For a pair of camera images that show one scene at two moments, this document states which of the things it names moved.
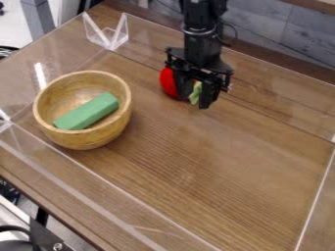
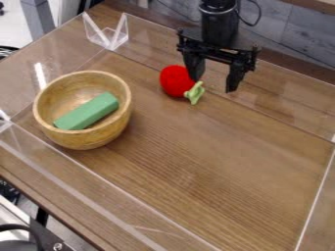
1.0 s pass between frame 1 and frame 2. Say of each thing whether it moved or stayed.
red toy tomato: stayed
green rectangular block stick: stayed
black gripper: moved
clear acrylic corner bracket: stayed
